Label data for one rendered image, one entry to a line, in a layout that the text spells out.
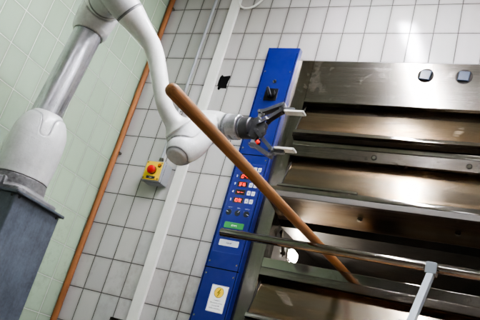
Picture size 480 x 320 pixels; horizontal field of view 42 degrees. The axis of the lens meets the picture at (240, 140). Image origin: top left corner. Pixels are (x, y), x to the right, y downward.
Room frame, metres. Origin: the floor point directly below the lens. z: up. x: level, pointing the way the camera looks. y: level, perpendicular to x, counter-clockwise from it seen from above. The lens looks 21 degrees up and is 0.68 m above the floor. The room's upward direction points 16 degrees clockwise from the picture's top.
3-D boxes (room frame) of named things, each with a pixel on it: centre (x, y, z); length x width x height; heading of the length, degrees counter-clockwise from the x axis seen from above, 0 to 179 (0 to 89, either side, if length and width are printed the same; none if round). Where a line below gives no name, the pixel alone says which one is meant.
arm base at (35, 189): (1.74, 0.58, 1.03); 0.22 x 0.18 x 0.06; 155
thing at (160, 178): (2.70, 0.32, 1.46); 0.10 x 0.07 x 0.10; 61
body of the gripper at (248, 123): (1.92, -0.03, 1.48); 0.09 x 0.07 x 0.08; 60
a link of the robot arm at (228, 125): (1.96, 0.03, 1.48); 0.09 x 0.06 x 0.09; 150
